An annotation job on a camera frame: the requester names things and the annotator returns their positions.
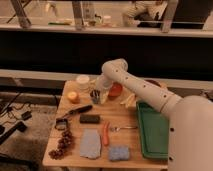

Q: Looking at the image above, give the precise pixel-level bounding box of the white plastic cup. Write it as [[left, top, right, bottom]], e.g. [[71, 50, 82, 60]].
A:
[[76, 74, 90, 90]]

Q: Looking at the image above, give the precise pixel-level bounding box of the green plastic tray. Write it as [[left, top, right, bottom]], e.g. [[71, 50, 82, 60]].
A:
[[136, 101, 169, 160]]

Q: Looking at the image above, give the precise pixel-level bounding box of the blue sponge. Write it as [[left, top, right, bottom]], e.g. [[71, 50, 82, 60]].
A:
[[108, 146, 130, 161]]

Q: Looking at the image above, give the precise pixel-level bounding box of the orange red bowl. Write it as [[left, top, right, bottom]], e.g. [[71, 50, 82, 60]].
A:
[[108, 82, 123, 98]]

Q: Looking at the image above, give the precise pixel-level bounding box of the small metal cup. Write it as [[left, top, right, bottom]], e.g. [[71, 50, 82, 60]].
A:
[[90, 89, 100, 104]]

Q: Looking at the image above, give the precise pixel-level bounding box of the grey blue cloth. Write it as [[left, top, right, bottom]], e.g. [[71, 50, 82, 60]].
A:
[[80, 129, 101, 159]]

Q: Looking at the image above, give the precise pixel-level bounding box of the bunch of dark grapes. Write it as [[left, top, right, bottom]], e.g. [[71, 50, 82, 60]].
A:
[[49, 130, 73, 160]]

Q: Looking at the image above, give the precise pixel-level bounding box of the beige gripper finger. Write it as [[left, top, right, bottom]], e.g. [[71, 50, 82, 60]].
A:
[[100, 91, 109, 104]]

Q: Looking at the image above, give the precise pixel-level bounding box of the orange carrot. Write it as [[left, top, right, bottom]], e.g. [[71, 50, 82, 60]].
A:
[[102, 122, 109, 146]]

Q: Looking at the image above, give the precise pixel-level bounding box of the black metal clip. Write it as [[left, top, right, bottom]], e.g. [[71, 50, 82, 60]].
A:
[[55, 118, 68, 131]]

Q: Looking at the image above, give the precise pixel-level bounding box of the black handled knife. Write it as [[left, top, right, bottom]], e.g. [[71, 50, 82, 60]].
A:
[[62, 105, 93, 118]]

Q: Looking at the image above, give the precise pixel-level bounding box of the wooden table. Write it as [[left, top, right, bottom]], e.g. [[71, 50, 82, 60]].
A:
[[43, 88, 167, 170]]

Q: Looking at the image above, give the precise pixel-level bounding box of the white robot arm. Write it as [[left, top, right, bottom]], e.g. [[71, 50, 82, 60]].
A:
[[96, 58, 213, 171]]

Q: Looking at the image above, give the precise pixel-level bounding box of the black rectangular block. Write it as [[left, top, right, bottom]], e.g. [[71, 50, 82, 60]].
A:
[[80, 114, 100, 124]]

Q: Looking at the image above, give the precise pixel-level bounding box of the beige wooden utensil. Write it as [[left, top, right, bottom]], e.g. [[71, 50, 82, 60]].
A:
[[120, 93, 136, 108]]

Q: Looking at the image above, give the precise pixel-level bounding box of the orange fruit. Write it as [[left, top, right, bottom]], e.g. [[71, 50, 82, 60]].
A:
[[67, 91, 79, 103]]

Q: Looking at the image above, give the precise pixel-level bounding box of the purple bowl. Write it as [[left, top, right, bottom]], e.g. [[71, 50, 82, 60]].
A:
[[145, 79, 161, 87]]

